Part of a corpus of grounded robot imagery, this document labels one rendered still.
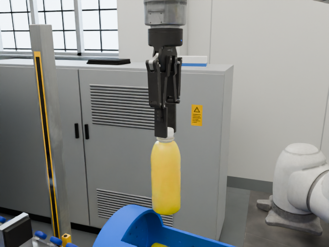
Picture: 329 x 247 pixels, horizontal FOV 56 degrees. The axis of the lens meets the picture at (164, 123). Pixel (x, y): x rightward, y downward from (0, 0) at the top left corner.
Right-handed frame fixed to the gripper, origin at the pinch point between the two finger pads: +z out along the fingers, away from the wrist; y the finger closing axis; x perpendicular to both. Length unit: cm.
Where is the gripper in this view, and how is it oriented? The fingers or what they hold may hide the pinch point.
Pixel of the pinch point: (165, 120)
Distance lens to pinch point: 70.5
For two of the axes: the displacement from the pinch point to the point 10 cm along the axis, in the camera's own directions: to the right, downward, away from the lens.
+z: 0.0, 9.6, 2.6
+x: 8.9, 1.2, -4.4
